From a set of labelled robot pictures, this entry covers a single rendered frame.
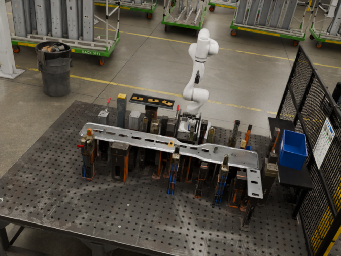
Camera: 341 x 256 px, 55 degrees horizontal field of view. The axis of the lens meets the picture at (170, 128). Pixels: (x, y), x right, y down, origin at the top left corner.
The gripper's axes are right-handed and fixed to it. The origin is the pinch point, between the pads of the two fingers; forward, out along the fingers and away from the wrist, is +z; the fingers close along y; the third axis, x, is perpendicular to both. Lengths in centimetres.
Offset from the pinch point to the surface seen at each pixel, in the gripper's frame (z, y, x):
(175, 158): 42, 46, -5
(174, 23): 117, -586, -91
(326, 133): 8, 34, 90
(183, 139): 48.6, 10.1, -3.0
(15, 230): 122, 72, -122
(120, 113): 45, -6, -60
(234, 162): 45, 33, 37
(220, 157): 45, 30, 27
